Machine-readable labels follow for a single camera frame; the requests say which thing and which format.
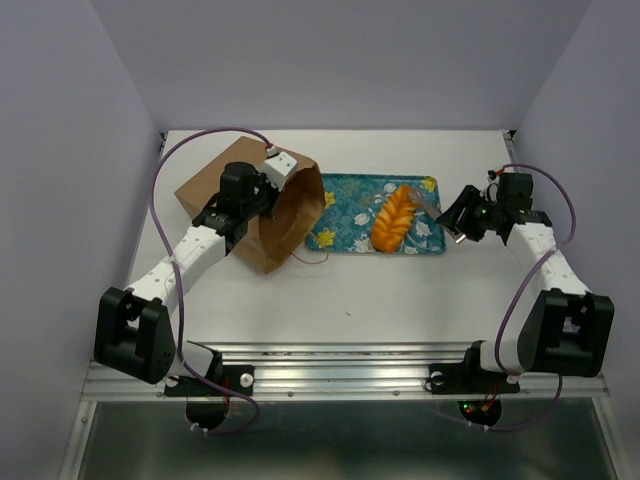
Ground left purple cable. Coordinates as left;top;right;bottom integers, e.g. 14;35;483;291
152;127;274;435

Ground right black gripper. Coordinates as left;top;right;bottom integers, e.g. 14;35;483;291
433;184;503;241

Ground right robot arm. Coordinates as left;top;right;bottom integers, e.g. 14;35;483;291
425;169;614;395

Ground orange braided fake bread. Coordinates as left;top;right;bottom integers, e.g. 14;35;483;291
371;184;417;253

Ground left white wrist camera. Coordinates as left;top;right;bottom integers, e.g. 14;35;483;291
259;146;298;192

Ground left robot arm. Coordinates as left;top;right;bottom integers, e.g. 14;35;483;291
94;152;297;394

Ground teal floral tray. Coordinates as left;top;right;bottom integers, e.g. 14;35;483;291
305;173;446;255

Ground metal tongs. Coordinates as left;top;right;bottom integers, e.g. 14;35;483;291
409;187;466;244

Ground aluminium mounting rail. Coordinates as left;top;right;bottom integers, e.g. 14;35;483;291
81;342;609;402

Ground brown paper bag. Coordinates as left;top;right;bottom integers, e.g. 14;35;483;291
174;136;325;274

